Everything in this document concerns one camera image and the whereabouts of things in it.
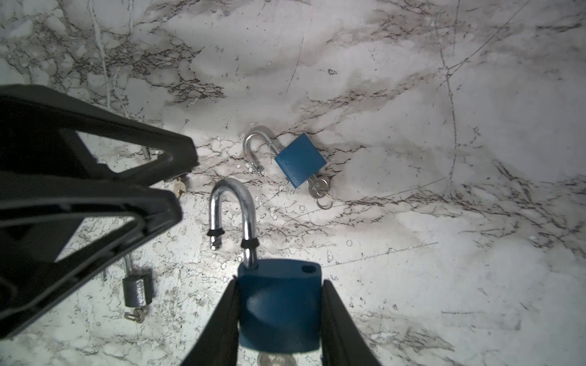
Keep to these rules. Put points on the blue padlock with key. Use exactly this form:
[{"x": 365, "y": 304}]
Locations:
[{"x": 280, "y": 299}]

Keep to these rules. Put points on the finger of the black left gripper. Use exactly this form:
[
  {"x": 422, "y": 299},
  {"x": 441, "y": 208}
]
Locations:
[
  {"x": 45, "y": 132},
  {"x": 58, "y": 233}
]

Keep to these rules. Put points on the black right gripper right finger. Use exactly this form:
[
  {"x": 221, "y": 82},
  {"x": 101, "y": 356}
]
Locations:
[{"x": 341, "y": 341}]

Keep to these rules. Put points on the black padlock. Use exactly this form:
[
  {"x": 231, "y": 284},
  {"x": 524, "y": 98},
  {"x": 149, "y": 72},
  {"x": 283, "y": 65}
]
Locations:
[
  {"x": 138, "y": 292},
  {"x": 177, "y": 185}
]

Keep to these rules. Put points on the black padlock upper left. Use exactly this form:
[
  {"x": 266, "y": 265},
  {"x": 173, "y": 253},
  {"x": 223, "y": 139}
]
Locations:
[{"x": 177, "y": 185}]

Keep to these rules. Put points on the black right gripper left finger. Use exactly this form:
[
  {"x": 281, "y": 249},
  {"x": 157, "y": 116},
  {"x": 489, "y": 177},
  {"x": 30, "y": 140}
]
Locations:
[{"x": 219, "y": 341}]

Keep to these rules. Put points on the black padlock lower left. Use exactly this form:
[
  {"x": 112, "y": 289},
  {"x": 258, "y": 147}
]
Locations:
[{"x": 138, "y": 292}]

